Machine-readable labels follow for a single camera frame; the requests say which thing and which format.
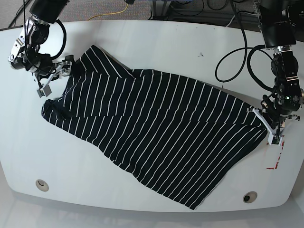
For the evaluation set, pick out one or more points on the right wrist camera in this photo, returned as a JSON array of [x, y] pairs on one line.
[[44, 91]]

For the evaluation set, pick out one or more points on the table cable grommet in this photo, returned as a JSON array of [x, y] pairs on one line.
[[42, 185], [250, 197]]

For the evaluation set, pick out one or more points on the left table cable grommet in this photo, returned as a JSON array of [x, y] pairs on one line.
[[42, 185]]

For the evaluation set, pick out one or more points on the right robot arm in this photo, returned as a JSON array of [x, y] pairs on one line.
[[25, 52]]

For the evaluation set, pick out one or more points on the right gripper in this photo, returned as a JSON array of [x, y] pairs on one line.
[[43, 67]]

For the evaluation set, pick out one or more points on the right table cable grommet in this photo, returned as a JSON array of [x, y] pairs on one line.
[[250, 197]]

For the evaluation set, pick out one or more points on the black white striped t-shirt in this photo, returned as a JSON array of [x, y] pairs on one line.
[[176, 135]]

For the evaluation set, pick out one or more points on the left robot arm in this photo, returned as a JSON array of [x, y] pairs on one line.
[[276, 19]]

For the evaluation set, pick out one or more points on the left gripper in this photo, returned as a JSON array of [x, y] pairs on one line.
[[275, 109]]

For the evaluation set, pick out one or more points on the aluminium frame rail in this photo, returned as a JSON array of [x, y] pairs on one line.
[[159, 9]]

